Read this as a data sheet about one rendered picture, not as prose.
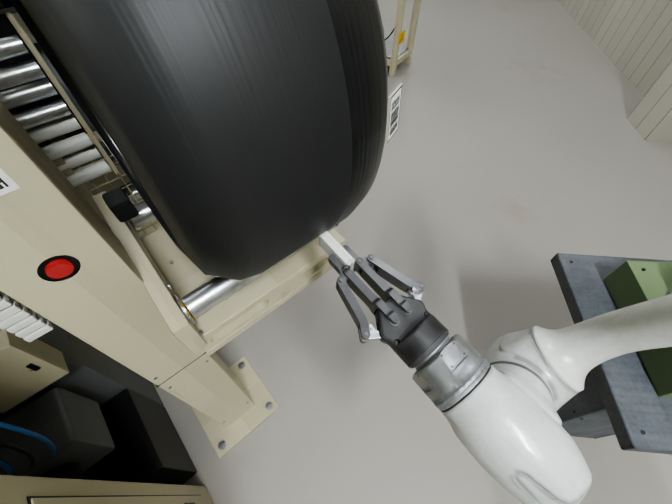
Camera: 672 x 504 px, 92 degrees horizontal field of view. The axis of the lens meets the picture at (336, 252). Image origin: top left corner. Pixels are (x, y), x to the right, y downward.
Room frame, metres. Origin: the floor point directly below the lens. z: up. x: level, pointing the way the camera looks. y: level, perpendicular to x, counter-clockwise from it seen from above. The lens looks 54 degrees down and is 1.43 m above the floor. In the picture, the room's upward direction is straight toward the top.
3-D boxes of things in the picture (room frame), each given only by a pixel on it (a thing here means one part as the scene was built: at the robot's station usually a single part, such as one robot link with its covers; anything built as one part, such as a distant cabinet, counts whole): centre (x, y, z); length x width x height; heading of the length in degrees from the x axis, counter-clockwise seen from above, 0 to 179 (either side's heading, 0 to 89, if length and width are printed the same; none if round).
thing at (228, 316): (0.37, 0.14, 0.83); 0.36 x 0.09 x 0.06; 131
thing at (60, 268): (0.25, 0.37, 1.06); 0.03 x 0.02 x 0.03; 131
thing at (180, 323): (0.36, 0.37, 0.90); 0.40 x 0.03 x 0.10; 41
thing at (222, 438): (0.29, 0.41, 0.01); 0.27 x 0.27 x 0.02; 41
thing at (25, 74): (0.62, 0.65, 1.05); 0.20 x 0.15 x 0.30; 131
